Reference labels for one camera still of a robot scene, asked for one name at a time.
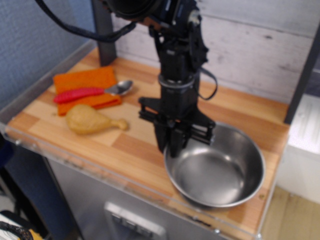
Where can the plastic toy chicken drumstick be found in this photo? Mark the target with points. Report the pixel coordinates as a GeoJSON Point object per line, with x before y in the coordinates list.
{"type": "Point", "coordinates": [84, 120]}

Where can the black vertical post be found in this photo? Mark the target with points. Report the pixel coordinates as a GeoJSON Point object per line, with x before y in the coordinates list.
{"type": "Point", "coordinates": [103, 25]}
{"type": "Point", "coordinates": [304, 78]}

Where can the stainless steel pot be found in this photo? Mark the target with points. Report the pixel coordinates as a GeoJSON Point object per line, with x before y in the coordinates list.
{"type": "Point", "coordinates": [225, 174]}

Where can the orange folded cloth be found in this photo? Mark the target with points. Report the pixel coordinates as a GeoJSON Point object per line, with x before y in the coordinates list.
{"type": "Point", "coordinates": [103, 77]}

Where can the white ribbed appliance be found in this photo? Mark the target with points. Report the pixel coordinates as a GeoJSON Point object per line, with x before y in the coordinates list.
{"type": "Point", "coordinates": [299, 169]}

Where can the stainless steel cabinet front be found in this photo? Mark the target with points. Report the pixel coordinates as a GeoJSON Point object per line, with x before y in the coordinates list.
{"type": "Point", "coordinates": [86, 196]}

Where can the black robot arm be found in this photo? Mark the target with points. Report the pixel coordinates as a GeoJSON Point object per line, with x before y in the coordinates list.
{"type": "Point", "coordinates": [175, 26]}

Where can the clear acrylic counter guard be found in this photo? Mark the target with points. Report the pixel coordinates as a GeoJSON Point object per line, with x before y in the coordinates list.
{"type": "Point", "coordinates": [131, 161]}

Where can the yellow object bottom left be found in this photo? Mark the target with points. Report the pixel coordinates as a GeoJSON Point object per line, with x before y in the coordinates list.
{"type": "Point", "coordinates": [35, 235]}

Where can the black vertical post right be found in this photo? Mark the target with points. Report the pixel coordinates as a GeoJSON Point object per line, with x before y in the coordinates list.
{"type": "Point", "coordinates": [304, 78]}

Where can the red handled metal spoon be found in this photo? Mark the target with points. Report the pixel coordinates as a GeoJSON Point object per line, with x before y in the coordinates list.
{"type": "Point", "coordinates": [120, 88]}

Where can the silver button control panel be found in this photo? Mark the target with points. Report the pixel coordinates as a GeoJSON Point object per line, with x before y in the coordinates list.
{"type": "Point", "coordinates": [126, 225]}

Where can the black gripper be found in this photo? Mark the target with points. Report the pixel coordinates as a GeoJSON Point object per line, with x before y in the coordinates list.
{"type": "Point", "coordinates": [176, 117]}

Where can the black vertical post left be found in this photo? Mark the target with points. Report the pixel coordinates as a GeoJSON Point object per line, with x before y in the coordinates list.
{"type": "Point", "coordinates": [103, 25]}

